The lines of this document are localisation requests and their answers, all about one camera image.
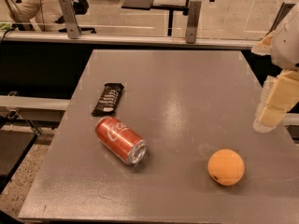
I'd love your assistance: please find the seated person in beige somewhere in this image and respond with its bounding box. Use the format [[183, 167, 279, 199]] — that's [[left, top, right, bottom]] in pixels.
[[8, 0, 63, 32]]

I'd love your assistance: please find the grey side shelf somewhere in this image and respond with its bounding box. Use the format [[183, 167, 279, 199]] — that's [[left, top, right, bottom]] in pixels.
[[0, 95, 69, 122]]

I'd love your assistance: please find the right metal rail bracket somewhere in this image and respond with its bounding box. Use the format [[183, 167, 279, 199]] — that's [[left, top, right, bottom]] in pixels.
[[270, 2, 296, 32]]

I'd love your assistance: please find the left metal rail bracket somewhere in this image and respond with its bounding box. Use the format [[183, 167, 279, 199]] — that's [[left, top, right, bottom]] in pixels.
[[58, 0, 80, 39]]

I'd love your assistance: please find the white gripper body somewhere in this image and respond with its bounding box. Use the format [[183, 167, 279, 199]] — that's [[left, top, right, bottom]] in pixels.
[[271, 4, 299, 71]]

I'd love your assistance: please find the black snack bar wrapper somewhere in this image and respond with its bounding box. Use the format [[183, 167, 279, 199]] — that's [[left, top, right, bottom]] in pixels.
[[92, 83, 124, 117]]

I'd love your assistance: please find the red coke can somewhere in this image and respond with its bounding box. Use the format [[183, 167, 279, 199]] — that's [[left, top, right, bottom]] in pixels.
[[95, 116, 147, 165]]

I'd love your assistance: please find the middle metal rail bracket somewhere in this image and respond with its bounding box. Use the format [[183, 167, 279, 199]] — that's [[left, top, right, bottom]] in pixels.
[[186, 1, 202, 44]]

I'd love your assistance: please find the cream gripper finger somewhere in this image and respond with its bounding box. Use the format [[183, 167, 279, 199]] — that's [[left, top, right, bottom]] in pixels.
[[251, 31, 275, 56], [253, 70, 299, 133]]

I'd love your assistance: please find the orange fruit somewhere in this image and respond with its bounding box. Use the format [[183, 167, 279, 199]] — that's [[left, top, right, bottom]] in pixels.
[[207, 149, 245, 186]]

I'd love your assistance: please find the metal horizontal rail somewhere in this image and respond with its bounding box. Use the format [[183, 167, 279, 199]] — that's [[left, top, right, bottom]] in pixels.
[[0, 31, 257, 50]]

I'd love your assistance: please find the metal rail bracket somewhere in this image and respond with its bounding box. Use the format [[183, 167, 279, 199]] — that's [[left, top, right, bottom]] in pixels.
[[270, 2, 296, 32], [186, 1, 202, 44], [58, 0, 80, 39]]

